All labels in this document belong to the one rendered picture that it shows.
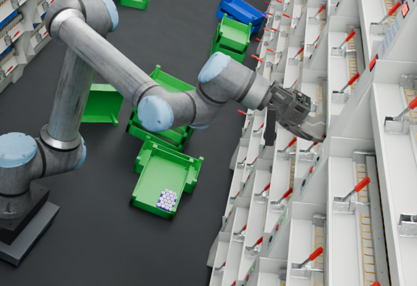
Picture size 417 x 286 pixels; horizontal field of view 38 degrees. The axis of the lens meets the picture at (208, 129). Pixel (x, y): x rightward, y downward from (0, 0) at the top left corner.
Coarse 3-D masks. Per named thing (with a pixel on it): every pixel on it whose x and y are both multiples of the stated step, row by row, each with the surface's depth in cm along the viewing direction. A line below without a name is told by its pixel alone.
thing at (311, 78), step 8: (304, 72) 200; (312, 72) 199; (320, 72) 199; (304, 80) 201; (312, 80) 201; (320, 80) 198; (304, 88) 198; (312, 88) 198; (320, 88) 198; (312, 96) 194; (320, 104) 189; (312, 112) 185; (304, 144) 170; (320, 144) 170; (296, 152) 167; (296, 160) 164; (296, 168) 161; (304, 168) 161; (296, 176) 158; (296, 184) 150
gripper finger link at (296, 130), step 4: (284, 124) 157; (288, 128) 155; (292, 128) 156; (296, 128) 155; (292, 132) 156; (296, 132) 155; (300, 132) 155; (304, 132) 156; (300, 136) 156; (304, 136) 156; (308, 136) 157; (312, 136) 157; (308, 140) 157
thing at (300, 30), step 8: (304, 16) 263; (296, 24) 274; (304, 24) 265; (296, 32) 267; (304, 32) 267; (280, 64) 277; (280, 72) 279; (248, 128) 298; (248, 136) 300; (232, 160) 312; (232, 168) 312
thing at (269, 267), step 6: (264, 258) 152; (264, 264) 153; (270, 264) 152; (276, 264) 152; (282, 264) 152; (264, 270) 154; (270, 270) 153; (276, 270) 153; (282, 270) 151; (264, 276) 153; (270, 276) 153; (276, 276) 153; (282, 276) 151; (258, 282) 151; (264, 282) 151; (270, 282) 151; (276, 282) 151; (282, 282) 151
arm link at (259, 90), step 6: (258, 78) 153; (264, 78) 155; (258, 84) 152; (264, 84) 153; (270, 84) 154; (252, 90) 152; (258, 90) 152; (264, 90) 152; (246, 96) 152; (252, 96) 152; (258, 96) 152; (264, 96) 152; (240, 102) 155; (246, 102) 154; (252, 102) 153; (258, 102) 153; (252, 108) 155
